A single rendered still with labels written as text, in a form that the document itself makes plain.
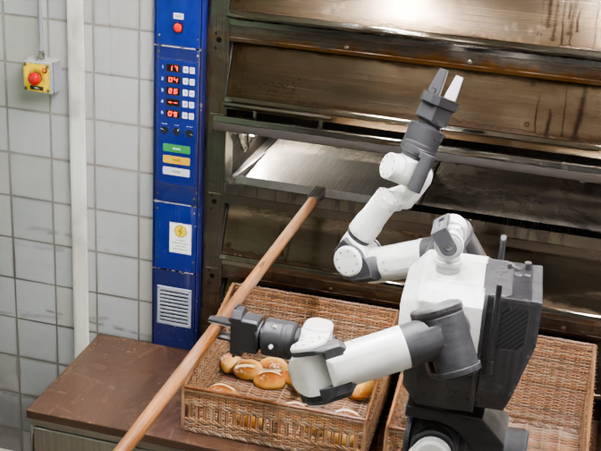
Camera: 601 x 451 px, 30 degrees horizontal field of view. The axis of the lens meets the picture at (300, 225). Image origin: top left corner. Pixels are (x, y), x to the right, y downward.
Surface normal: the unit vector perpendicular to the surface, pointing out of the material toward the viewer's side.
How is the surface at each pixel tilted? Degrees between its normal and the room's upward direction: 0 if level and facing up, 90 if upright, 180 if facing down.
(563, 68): 90
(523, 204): 0
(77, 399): 0
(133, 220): 90
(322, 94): 70
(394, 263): 83
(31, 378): 90
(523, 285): 0
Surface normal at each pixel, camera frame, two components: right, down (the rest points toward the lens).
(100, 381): 0.06, -0.92
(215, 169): -0.26, 0.36
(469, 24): -0.22, 0.02
